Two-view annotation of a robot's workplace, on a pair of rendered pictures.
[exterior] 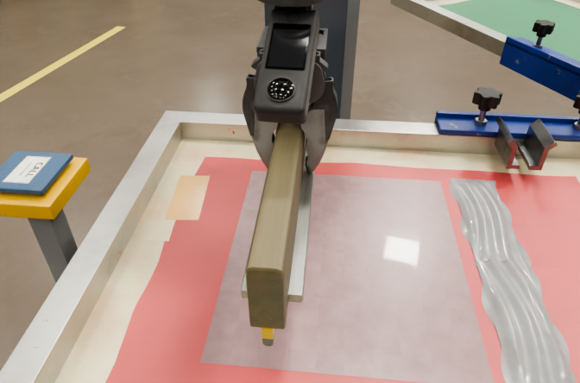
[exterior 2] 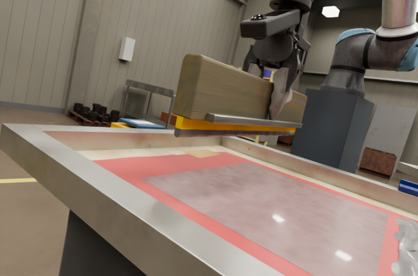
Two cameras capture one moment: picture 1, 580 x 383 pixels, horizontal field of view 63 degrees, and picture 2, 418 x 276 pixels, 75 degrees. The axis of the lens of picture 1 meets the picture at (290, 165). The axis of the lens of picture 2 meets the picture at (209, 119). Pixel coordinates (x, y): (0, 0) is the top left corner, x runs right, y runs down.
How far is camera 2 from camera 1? 0.36 m
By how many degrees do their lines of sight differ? 41
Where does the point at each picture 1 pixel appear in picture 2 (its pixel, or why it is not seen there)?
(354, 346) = (244, 221)
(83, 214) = not seen: hidden behind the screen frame
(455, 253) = (379, 237)
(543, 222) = not seen: outside the picture
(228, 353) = (158, 184)
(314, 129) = (280, 81)
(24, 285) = not seen: hidden behind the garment
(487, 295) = (400, 265)
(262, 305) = (184, 89)
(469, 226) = (404, 234)
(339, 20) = (343, 129)
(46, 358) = (75, 130)
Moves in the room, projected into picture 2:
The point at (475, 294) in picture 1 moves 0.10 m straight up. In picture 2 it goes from (387, 260) to (411, 178)
